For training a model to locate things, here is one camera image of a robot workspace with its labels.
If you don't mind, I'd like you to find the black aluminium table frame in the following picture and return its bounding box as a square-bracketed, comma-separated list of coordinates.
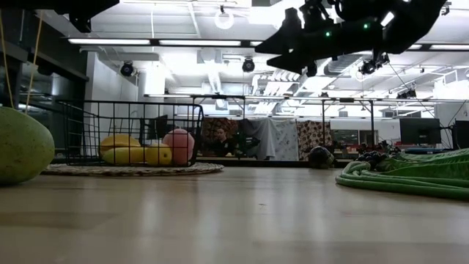
[51, 156, 362, 169]

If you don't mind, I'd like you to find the black monitor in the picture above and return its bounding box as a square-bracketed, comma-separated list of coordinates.
[453, 120, 469, 150]
[399, 117, 442, 145]

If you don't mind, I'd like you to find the person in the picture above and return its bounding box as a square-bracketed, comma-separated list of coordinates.
[209, 126, 236, 158]

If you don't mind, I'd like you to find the yellow banana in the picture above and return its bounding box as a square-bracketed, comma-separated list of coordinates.
[102, 146, 148, 165]
[99, 133, 142, 155]

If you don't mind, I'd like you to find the green long beans bundle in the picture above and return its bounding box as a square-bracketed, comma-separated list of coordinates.
[335, 161, 469, 202]

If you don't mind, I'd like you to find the dark avocado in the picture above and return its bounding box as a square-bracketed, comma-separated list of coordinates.
[307, 145, 335, 169]

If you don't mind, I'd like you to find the brown patterned cloth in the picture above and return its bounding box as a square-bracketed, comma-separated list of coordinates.
[201, 117, 241, 151]

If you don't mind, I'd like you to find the black wire basket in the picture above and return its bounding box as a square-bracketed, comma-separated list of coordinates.
[60, 100, 204, 168]

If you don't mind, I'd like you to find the white printed cloth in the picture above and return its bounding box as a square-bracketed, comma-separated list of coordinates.
[269, 119, 300, 161]

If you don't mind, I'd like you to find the yellow cable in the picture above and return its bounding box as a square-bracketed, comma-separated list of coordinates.
[0, 10, 44, 115]

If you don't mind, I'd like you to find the pink peach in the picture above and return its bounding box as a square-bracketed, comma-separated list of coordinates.
[162, 128, 196, 166]

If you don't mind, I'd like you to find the green pear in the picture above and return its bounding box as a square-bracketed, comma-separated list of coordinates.
[0, 106, 56, 186]

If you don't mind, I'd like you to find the brown floral cloth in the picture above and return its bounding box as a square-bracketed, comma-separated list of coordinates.
[295, 120, 333, 161]

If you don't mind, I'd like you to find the white ceiling ring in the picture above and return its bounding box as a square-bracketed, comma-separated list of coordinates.
[214, 9, 235, 30]

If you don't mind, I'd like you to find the black pipe rack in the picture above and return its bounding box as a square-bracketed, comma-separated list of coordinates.
[190, 94, 375, 147]

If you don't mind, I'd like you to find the yellow lemon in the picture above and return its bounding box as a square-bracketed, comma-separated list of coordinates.
[145, 143, 173, 166]

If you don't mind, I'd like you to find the dark grape bunch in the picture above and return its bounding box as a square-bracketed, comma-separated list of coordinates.
[355, 149, 390, 172]

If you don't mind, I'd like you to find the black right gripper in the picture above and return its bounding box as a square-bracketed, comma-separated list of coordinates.
[255, 0, 385, 77]

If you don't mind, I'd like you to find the grey cloth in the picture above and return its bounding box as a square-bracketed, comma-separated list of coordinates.
[238, 117, 276, 161]

